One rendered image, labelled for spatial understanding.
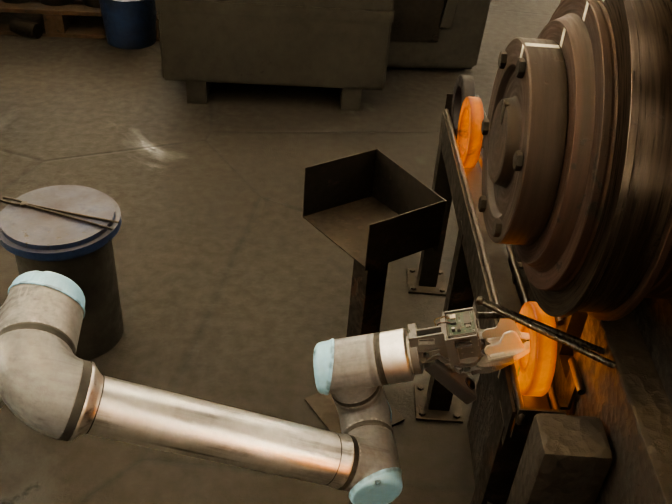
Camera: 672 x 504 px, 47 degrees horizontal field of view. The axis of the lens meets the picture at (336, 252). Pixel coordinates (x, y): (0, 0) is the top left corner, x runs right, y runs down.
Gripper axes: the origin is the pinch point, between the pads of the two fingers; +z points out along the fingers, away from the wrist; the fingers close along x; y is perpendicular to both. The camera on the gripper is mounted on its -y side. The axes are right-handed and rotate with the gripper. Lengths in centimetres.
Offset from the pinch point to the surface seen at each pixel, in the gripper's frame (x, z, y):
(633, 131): -20, 12, 48
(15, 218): 69, -122, 6
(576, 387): -10.5, 4.9, -0.3
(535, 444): -24.1, -3.2, 4.4
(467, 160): 82, -4, -10
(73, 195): 82, -111, 3
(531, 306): 2.3, 0.8, 6.3
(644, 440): -30.0, 9.8, 9.7
